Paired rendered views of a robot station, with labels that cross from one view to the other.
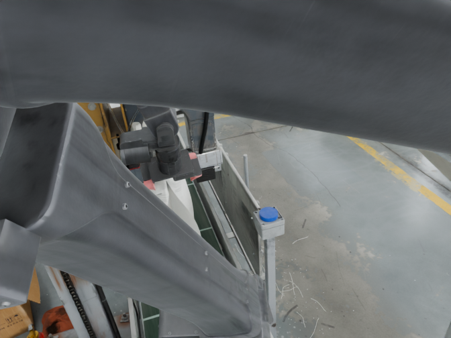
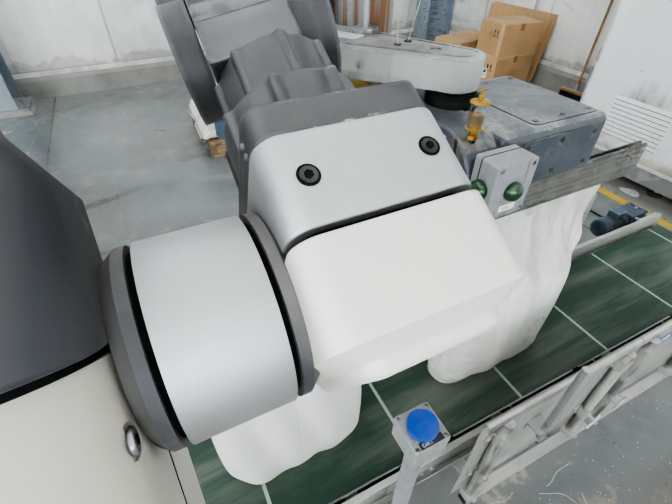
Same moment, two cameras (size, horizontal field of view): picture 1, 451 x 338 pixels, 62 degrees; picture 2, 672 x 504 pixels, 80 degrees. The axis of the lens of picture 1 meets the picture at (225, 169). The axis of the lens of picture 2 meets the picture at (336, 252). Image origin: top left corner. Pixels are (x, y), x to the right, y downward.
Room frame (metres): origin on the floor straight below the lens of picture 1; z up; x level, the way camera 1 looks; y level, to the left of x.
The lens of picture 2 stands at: (0.70, -0.44, 1.59)
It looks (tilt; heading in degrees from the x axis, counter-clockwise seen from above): 40 degrees down; 78
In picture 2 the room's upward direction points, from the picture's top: straight up
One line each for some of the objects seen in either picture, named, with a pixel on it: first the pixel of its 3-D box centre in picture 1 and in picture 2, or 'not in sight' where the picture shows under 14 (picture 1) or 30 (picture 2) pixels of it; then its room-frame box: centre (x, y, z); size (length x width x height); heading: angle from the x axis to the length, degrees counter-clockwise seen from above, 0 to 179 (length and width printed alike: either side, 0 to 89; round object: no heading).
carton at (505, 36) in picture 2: not in sight; (508, 35); (3.59, 3.90, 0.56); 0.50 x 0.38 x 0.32; 6
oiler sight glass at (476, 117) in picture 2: not in sight; (477, 114); (1.02, 0.06, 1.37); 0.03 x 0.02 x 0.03; 14
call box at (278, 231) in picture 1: (268, 222); (419, 434); (0.94, -0.12, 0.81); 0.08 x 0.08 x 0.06; 14
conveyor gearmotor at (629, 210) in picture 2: not in sight; (621, 222); (2.53, 0.89, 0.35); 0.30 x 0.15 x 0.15; 14
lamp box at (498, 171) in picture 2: not in sight; (499, 183); (1.04, 0.00, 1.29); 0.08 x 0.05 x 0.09; 14
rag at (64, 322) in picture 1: (58, 320); not in sight; (1.26, 0.93, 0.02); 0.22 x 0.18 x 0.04; 14
